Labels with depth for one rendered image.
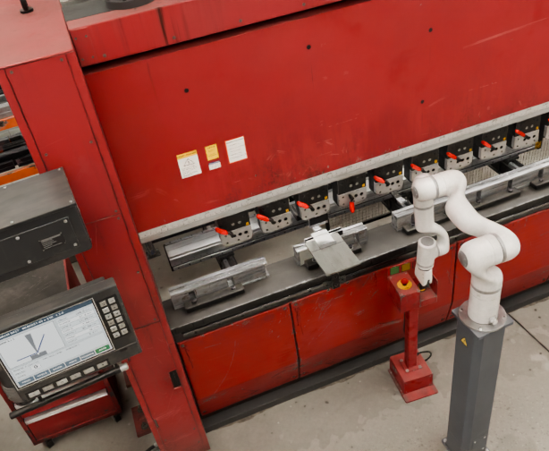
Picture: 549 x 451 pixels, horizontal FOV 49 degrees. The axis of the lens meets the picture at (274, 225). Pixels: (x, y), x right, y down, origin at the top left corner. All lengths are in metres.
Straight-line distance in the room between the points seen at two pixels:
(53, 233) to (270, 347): 1.59
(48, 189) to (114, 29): 0.62
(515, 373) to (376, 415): 0.84
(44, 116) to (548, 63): 2.32
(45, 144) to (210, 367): 1.53
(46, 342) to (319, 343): 1.63
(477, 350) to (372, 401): 1.06
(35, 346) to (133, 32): 1.14
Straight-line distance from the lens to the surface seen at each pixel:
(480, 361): 2.79
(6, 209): 2.07
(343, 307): 3.28
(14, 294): 3.33
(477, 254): 2.38
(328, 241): 3.05
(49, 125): 2.19
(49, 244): 2.04
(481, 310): 2.61
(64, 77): 2.13
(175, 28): 2.33
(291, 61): 2.53
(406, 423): 3.56
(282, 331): 3.21
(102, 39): 2.30
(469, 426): 3.18
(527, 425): 3.64
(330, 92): 2.66
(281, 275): 3.09
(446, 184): 2.64
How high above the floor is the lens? 2.97
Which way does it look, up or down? 38 degrees down
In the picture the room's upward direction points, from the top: 9 degrees counter-clockwise
